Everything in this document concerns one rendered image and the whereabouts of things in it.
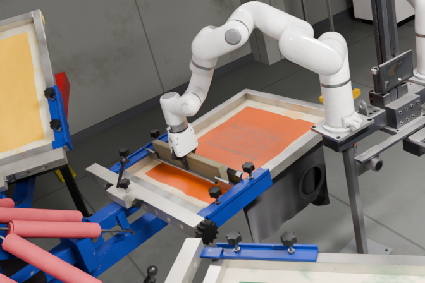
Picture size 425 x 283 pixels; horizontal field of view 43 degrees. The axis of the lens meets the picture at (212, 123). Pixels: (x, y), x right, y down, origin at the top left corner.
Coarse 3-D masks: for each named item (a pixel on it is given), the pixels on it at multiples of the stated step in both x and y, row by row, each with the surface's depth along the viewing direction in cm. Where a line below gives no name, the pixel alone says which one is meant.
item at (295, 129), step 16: (272, 128) 224; (288, 128) 220; (304, 128) 217; (288, 144) 210; (224, 160) 210; (240, 160) 207; (256, 160) 205; (192, 176) 206; (192, 192) 196; (208, 192) 194; (224, 192) 191
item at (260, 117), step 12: (252, 108) 245; (228, 120) 240; (240, 120) 237; (252, 120) 234; (264, 120) 232; (216, 132) 233; (204, 144) 226; (204, 156) 217; (216, 156) 215; (156, 168) 218; (168, 168) 216; (156, 180) 210; (168, 180) 208; (180, 180) 205
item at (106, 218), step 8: (104, 208) 185; (112, 208) 184; (120, 208) 183; (128, 208) 185; (136, 208) 187; (96, 216) 182; (104, 216) 181; (112, 216) 181; (128, 216) 186; (104, 224) 180; (112, 224) 182; (104, 232) 181
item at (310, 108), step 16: (240, 96) 251; (256, 96) 248; (272, 96) 243; (208, 112) 244; (224, 112) 246; (304, 112) 229; (320, 112) 222; (304, 144) 200; (144, 160) 221; (272, 160) 195; (288, 160) 196; (128, 176) 210; (272, 176) 192; (160, 192) 195; (192, 208) 181
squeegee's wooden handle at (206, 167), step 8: (152, 144) 216; (160, 144) 212; (168, 144) 211; (160, 152) 215; (168, 152) 209; (176, 160) 207; (192, 160) 198; (200, 160) 194; (208, 160) 192; (192, 168) 201; (200, 168) 196; (208, 168) 192; (216, 168) 188; (224, 168) 188; (208, 176) 195; (224, 176) 189
